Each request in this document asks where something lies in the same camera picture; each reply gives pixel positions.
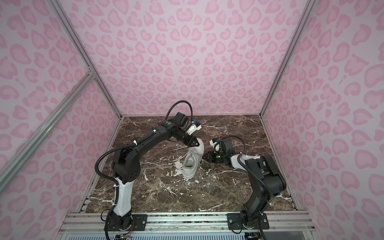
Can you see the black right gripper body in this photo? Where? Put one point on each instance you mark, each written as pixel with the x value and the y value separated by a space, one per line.
pixel 219 157

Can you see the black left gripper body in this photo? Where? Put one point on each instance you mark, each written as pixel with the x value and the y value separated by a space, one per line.
pixel 183 136

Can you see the white sneaker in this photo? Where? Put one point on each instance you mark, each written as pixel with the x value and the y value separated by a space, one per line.
pixel 192 160

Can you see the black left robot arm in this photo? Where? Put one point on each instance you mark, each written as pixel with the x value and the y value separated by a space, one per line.
pixel 126 163

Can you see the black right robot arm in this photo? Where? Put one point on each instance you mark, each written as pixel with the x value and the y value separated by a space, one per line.
pixel 265 178

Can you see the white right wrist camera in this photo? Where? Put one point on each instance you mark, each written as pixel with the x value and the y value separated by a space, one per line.
pixel 215 144

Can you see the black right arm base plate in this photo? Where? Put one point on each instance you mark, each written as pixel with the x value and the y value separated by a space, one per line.
pixel 240 221

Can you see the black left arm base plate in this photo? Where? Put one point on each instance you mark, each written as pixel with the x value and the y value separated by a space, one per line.
pixel 135 222

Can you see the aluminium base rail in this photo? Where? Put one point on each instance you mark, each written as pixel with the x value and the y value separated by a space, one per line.
pixel 284 225

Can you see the aluminium diagonal frame strut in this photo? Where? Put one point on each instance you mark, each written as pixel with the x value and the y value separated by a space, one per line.
pixel 20 159

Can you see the right corner frame post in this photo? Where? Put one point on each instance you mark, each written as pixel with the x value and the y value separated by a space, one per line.
pixel 297 34

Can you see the corner frame post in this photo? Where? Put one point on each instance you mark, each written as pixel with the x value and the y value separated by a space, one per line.
pixel 68 27
pixel 297 34

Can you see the left corner frame post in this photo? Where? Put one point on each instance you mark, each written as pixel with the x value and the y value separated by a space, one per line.
pixel 68 27

